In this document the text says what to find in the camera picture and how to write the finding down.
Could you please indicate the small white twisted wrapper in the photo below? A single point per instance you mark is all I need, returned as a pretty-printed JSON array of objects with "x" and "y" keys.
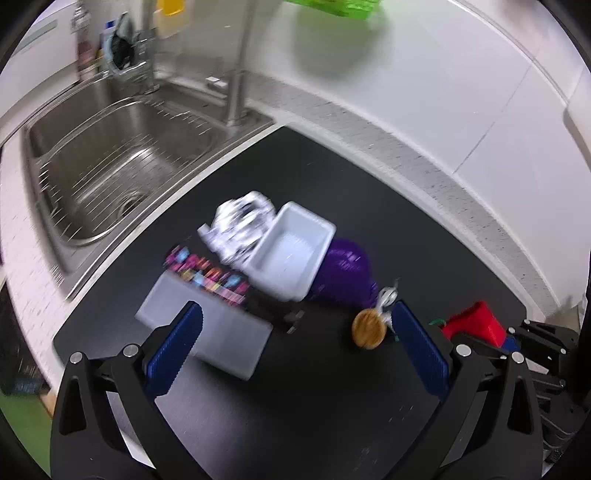
[{"x": 387, "y": 297}]

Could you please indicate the black box with colourful print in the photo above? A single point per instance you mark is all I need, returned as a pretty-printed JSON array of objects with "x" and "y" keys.
[{"x": 207, "y": 276}]

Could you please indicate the stainless steel sink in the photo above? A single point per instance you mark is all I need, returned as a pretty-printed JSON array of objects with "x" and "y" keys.
[{"x": 124, "y": 152}]

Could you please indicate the small steel tap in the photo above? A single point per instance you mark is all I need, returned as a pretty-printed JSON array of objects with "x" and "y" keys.
[{"x": 145, "y": 50}]

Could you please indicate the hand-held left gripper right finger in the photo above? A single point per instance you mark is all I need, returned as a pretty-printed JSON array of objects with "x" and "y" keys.
[{"x": 421, "y": 353}]

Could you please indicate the small black clip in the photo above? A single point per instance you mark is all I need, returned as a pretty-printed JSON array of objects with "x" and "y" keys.
[{"x": 293, "y": 321}]

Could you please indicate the green plastic basket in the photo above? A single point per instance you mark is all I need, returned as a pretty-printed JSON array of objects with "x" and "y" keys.
[{"x": 334, "y": 6}]

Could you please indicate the blue and white bottle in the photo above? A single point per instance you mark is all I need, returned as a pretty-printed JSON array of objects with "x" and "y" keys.
[{"x": 107, "y": 41}]

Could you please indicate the red packet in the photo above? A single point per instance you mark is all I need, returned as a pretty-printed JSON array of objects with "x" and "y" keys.
[{"x": 475, "y": 323}]

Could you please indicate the dark red bottle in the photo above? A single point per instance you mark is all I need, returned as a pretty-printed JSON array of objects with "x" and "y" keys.
[{"x": 84, "y": 44}]

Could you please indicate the white plastic tub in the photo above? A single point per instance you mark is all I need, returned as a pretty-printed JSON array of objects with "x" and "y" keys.
[{"x": 291, "y": 251}]

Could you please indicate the tall steel faucet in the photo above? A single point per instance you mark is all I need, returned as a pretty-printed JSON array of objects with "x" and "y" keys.
[{"x": 241, "y": 64}]

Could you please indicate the yellow hanging object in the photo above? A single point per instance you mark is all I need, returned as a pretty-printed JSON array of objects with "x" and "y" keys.
[{"x": 171, "y": 6}]

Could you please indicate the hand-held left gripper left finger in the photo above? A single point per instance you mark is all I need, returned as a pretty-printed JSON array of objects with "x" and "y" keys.
[{"x": 175, "y": 350}]

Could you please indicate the purple plastic ball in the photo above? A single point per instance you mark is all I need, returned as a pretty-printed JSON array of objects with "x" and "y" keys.
[{"x": 346, "y": 274}]

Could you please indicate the translucent white plastic box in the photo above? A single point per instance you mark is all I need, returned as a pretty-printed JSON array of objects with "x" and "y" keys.
[{"x": 207, "y": 337}]

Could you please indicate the crumpled black and white wrapper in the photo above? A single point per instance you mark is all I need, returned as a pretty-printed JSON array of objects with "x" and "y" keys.
[{"x": 240, "y": 226}]

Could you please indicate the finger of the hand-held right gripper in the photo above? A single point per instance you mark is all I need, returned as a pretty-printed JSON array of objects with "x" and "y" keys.
[
  {"x": 480, "y": 347},
  {"x": 547, "y": 332}
]

